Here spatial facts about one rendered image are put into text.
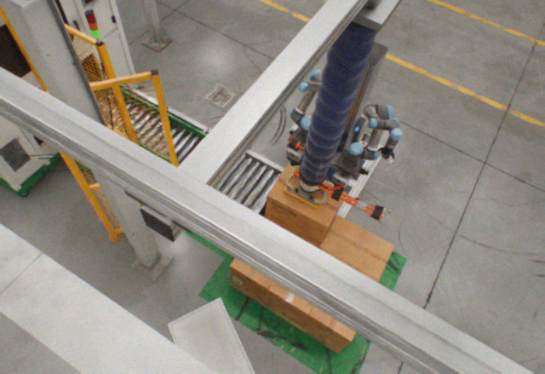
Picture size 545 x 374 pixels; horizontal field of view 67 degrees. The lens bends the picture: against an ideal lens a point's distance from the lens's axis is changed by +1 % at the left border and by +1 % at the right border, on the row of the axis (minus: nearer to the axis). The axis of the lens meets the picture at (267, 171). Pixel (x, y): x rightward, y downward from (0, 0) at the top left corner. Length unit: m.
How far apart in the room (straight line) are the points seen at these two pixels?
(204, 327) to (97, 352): 2.26
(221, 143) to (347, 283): 0.58
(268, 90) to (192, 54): 4.84
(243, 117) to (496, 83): 5.88
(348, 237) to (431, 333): 3.08
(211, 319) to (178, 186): 2.19
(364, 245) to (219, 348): 1.68
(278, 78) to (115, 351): 0.97
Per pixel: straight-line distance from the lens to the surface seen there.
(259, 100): 1.35
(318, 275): 0.89
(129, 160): 1.04
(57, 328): 0.90
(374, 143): 3.58
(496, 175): 5.78
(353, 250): 3.93
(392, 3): 2.22
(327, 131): 2.73
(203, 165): 1.19
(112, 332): 0.86
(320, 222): 3.51
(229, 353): 3.05
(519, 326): 4.98
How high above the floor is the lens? 4.03
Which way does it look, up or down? 56 degrees down
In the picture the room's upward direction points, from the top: 7 degrees clockwise
